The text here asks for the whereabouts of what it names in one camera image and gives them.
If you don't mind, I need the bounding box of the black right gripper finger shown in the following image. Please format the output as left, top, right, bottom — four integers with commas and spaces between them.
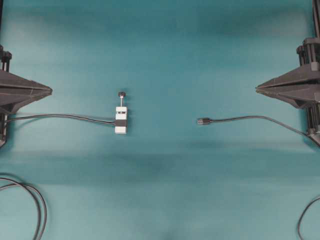
256, 89, 320, 108
256, 63, 320, 90

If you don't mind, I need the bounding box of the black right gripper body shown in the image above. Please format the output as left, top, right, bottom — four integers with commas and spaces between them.
295, 37, 320, 145

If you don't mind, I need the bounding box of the black female USB cable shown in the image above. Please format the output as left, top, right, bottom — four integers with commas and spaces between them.
4, 113, 128, 127

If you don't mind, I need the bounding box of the white connector clamp with knob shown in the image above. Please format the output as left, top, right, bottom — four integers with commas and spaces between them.
114, 91, 128, 135

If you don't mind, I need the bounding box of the black frame post top right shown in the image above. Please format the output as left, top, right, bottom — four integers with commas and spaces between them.
312, 0, 320, 38

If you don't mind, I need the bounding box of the black frame post top left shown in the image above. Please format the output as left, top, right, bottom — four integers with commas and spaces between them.
0, 0, 4, 32

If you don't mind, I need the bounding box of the black male USB cable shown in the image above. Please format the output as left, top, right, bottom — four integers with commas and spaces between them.
196, 115, 320, 146

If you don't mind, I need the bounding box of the black frame post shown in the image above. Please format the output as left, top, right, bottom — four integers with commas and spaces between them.
312, 0, 320, 38
0, 0, 4, 32

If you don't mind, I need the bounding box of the black cable bottom right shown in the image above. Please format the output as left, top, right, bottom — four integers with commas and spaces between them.
297, 196, 320, 240

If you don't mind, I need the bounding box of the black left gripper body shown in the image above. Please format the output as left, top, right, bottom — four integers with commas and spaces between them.
0, 45, 13, 147

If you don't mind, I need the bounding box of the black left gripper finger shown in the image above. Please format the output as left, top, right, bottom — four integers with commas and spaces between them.
0, 70, 53, 93
0, 90, 52, 113

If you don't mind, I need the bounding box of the black looped cable bottom left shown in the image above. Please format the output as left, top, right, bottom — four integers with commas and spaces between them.
0, 176, 48, 240

